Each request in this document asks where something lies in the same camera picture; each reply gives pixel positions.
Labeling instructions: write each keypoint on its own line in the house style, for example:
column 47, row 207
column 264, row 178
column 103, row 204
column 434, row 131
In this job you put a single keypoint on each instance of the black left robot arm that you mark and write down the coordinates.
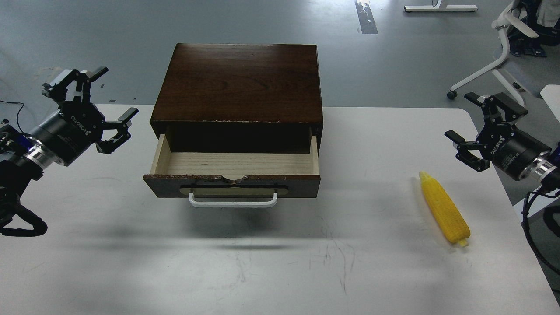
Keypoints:
column 24, row 159

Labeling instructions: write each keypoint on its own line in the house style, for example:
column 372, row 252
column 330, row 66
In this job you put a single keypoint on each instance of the white desk foot bar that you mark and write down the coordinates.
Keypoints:
column 440, row 6

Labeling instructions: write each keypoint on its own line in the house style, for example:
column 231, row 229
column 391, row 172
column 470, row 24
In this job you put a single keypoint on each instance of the dark wooden cabinet box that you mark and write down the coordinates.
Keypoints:
column 240, row 98

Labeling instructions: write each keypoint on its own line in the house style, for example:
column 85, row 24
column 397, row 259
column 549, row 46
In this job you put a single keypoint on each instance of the wooden drawer with white handle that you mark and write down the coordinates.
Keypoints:
column 234, row 179

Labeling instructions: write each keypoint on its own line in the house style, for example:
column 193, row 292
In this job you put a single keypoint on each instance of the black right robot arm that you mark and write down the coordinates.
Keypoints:
column 546, row 171

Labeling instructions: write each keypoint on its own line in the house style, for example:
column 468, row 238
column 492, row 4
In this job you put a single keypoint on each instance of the yellow corn cob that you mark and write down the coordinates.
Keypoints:
column 449, row 219

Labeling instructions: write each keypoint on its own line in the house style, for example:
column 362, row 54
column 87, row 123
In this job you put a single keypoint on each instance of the white side table edge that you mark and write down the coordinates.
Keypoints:
column 551, row 95

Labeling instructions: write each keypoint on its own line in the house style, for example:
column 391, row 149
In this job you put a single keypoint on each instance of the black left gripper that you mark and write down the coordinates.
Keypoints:
column 68, row 131

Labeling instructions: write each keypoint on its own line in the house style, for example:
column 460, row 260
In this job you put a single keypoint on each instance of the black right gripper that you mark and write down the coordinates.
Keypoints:
column 509, row 148

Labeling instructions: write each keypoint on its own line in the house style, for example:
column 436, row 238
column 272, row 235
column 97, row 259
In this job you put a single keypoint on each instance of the white office chair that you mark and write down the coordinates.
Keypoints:
column 534, row 74

